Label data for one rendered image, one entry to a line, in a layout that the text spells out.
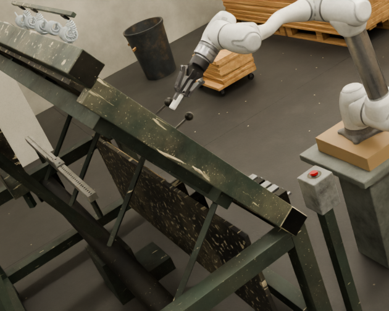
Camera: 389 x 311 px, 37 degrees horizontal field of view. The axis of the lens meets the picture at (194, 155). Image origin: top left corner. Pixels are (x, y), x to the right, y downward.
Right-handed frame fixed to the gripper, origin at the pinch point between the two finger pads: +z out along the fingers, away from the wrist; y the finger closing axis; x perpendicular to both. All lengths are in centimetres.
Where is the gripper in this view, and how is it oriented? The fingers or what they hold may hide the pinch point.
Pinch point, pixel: (176, 101)
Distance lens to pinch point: 233.8
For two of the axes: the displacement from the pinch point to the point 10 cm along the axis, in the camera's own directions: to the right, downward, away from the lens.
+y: 6.9, 4.5, 5.7
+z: -5.2, 8.5, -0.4
